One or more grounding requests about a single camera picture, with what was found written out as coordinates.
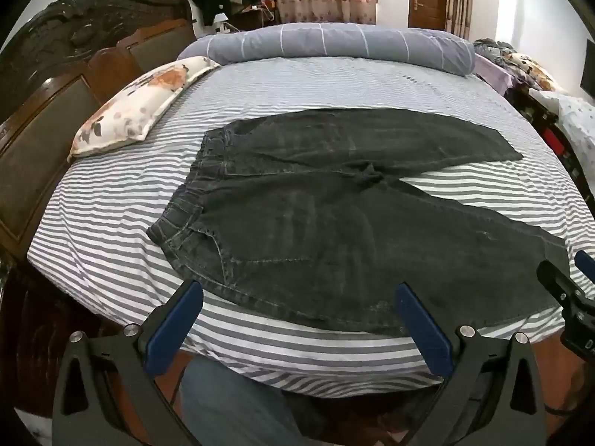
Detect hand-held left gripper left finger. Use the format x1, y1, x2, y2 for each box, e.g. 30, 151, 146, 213
52, 280, 205, 446

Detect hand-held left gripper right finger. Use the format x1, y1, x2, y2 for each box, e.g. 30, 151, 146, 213
394, 281, 547, 446

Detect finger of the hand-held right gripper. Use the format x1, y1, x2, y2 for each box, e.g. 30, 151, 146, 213
537, 260, 583, 308
574, 250, 595, 285

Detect black denim pants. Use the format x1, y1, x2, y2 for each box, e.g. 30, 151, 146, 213
146, 108, 572, 335

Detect person's leg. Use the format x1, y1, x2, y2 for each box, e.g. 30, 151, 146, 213
179, 358, 303, 446

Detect bed with striped sheet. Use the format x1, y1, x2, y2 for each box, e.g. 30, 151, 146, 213
9, 56, 595, 421

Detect white dotted cloth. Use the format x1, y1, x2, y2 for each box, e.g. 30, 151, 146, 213
530, 88, 595, 182

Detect purple sheet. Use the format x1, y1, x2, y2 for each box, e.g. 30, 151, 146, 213
474, 53, 517, 94

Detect floral cloth pile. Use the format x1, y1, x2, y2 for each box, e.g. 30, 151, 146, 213
474, 37, 565, 94

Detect floral pillow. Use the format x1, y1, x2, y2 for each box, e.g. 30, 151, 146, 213
67, 56, 221, 163

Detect carved wooden headboard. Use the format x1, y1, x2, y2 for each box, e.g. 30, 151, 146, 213
0, 0, 198, 261

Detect grey striped bolster pillow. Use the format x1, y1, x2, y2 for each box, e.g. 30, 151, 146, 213
177, 23, 477, 77

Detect dark bedside table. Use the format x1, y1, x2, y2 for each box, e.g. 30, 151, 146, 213
214, 4, 280, 33

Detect black wall television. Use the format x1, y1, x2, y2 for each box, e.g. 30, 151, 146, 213
579, 39, 595, 100

